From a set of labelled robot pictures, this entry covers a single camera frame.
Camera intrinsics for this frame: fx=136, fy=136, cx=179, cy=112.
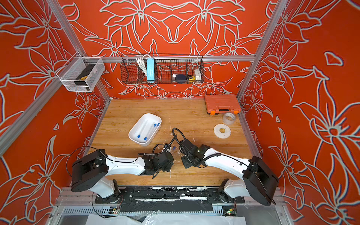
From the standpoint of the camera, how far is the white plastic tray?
0.92m

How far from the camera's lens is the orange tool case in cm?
109

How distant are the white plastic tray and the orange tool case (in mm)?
418
